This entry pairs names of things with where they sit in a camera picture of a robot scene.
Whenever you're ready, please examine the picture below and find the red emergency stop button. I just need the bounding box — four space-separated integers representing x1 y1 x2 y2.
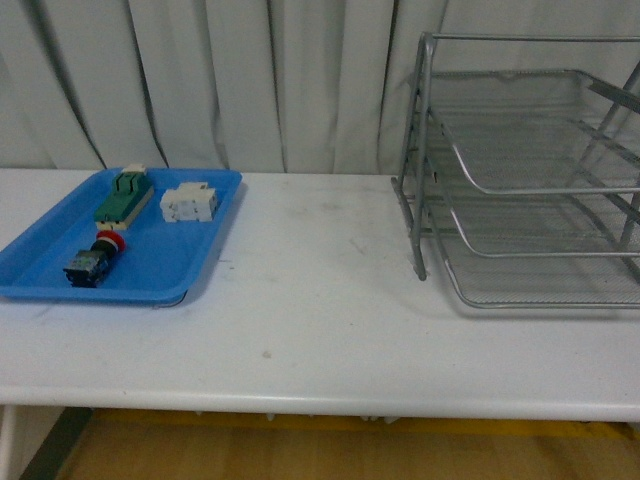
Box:
63 230 126 288

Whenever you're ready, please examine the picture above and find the silver mesh tiered rack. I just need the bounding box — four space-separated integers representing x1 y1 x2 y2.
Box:
392 32 639 309

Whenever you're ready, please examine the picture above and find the white circuit breaker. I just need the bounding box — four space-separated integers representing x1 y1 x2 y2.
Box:
160 182 218 223

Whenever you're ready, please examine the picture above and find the blue plastic tray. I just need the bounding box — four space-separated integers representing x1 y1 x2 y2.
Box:
1 169 242 304

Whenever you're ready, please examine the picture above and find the white curtain backdrop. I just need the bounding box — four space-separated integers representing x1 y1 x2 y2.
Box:
1 1 639 174

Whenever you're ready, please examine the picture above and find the green knife switch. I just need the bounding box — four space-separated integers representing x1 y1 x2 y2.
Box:
93 164 154 231

